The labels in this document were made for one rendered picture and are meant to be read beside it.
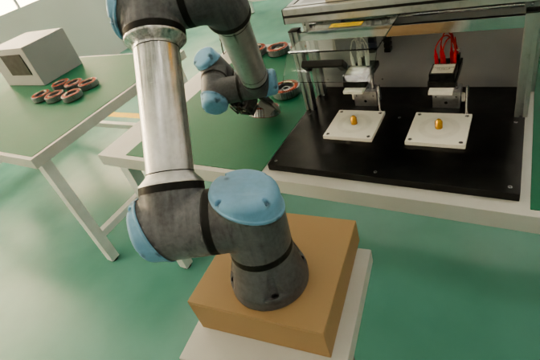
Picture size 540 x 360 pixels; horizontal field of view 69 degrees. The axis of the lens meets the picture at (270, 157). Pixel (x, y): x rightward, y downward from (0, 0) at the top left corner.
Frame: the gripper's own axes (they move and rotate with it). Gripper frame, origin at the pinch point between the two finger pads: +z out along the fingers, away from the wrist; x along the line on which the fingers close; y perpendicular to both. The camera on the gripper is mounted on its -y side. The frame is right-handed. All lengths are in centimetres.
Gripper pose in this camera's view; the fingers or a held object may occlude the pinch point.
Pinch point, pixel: (265, 108)
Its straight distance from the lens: 141.6
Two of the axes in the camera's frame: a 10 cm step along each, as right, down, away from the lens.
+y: -3.4, 9.1, -2.5
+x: 8.1, 1.4, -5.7
